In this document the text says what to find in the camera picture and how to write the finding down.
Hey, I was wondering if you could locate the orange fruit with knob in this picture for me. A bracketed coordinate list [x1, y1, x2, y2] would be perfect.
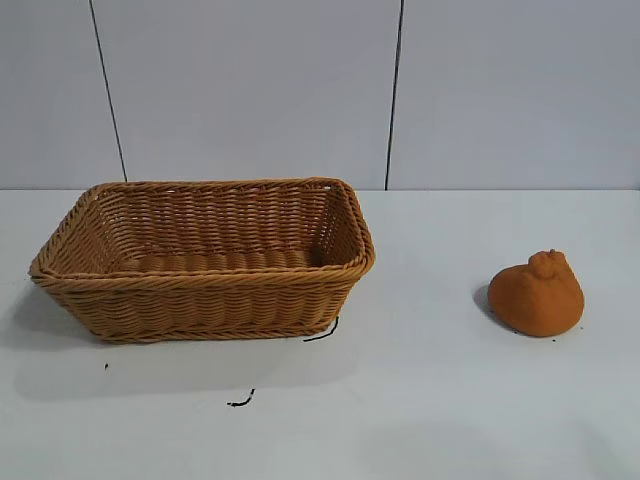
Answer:
[488, 248, 586, 338]

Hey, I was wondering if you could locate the brown woven wicker basket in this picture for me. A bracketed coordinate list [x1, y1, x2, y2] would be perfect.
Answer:
[28, 175, 377, 344]

